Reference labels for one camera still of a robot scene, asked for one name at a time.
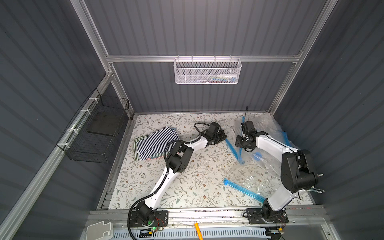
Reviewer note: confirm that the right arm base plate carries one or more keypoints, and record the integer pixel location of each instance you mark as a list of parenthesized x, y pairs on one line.
[(265, 216)]

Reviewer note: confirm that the clear blue-zip vacuum bag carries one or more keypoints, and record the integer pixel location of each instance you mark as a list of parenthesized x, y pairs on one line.
[(245, 191)]

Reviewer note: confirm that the orange pencil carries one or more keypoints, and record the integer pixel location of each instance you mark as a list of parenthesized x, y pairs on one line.
[(199, 233)]

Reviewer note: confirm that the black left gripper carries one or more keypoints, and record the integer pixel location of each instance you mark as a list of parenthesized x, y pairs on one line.
[(218, 135)]

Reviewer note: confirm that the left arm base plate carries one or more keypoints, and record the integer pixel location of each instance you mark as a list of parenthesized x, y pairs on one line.
[(155, 219)]

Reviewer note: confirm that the vacuum bag with navy striped garment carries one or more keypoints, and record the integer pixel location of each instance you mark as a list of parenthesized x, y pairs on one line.
[(239, 153)]

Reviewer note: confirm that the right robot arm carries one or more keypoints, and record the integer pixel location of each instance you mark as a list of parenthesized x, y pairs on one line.
[(298, 172)]

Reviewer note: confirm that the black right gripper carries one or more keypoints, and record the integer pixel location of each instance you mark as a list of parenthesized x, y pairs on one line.
[(242, 140)]

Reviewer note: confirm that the vacuum bag with black striped garment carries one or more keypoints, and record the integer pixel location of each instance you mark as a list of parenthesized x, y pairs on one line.
[(269, 144)]

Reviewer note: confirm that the green white striped garment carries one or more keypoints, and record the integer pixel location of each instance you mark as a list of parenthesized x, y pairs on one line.
[(136, 148)]

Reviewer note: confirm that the white wire wall basket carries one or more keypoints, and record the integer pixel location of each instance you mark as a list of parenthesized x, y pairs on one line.
[(207, 71)]

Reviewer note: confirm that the black wire wall basket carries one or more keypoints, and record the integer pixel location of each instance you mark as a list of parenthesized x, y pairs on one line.
[(97, 136)]

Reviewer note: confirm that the white plastic holder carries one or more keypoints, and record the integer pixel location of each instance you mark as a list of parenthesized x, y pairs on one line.
[(100, 231)]

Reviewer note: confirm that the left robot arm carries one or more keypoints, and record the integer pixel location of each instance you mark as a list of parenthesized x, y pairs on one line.
[(177, 155)]

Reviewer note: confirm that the navy white striped garment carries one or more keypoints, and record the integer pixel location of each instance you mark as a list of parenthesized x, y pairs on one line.
[(156, 142)]

